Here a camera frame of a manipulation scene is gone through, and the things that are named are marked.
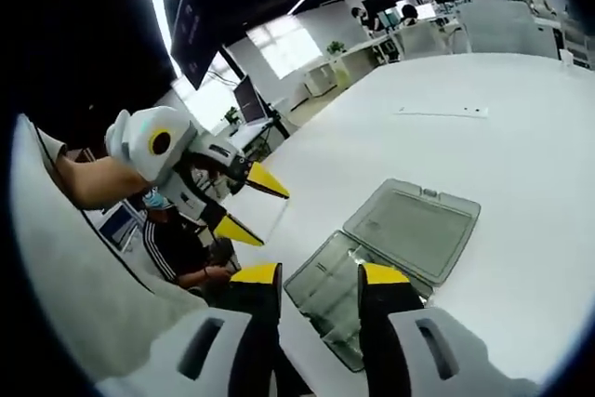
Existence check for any operator in grey shirt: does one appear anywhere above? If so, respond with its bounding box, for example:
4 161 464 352
11 112 211 380

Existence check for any white office chair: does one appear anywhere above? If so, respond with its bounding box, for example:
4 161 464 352
457 0 560 60

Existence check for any grey transparent guide fixture box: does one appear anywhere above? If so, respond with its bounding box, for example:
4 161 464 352
283 177 483 373

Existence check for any black screen stand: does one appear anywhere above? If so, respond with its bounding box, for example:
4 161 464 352
219 45 292 139

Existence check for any thin black cable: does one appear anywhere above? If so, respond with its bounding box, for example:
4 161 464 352
27 120 155 295

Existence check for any clear plastic divider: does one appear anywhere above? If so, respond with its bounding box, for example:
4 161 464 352
241 192 292 246

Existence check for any open laptop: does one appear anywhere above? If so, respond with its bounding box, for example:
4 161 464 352
231 76 271 126

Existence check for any large dark screen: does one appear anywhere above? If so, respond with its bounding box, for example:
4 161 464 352
170 0 220 91

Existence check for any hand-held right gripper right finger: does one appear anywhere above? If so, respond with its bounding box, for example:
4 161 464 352
356 262 540 397

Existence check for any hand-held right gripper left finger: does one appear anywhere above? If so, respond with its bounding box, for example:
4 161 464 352
94 262 284 397

